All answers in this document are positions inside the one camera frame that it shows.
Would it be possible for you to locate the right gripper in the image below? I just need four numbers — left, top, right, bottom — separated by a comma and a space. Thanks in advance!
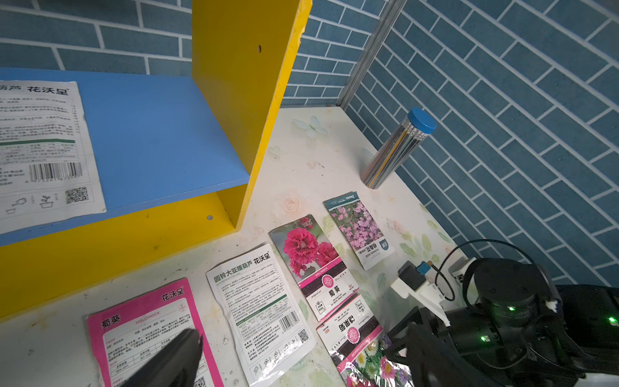
385, 306, 488, 368

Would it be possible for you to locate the yellow wooden shelf unit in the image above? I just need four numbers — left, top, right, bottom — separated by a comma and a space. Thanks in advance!
1, 1, 312, 319

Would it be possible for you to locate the red peony seed bag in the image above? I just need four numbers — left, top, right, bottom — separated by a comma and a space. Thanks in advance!
269, 214, 359, 322

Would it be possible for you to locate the white text gourd seed bag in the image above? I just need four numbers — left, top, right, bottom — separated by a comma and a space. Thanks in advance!
206, 243, 316, 386

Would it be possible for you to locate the pink-bordered seed bag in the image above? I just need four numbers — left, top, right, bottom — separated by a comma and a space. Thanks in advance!
86, 278, 206, 386

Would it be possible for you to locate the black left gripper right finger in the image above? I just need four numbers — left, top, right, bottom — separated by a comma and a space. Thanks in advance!
406, 323, 495, 386

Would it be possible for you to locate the steel bottle blue cap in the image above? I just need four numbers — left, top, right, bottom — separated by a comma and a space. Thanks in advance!
360, 108, 437, 190

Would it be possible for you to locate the white back-side seed bag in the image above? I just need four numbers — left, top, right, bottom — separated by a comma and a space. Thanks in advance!
1, 81, 106, 234

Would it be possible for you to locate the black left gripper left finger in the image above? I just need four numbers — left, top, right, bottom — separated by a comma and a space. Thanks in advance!
123, 329, 203, 387

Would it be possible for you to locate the floral table mat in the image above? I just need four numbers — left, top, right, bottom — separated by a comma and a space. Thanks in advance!
270, 105, 470, 387

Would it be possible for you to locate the purple flower seed bag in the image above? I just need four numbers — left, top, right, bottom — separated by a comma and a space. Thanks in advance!
323, 191, 394, 271

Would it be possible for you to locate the colourful flower seed bag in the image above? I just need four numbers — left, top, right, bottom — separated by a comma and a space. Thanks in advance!
317, 295, 414, 386

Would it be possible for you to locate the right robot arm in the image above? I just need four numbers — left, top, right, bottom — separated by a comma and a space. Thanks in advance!
385, 258, 618, 386

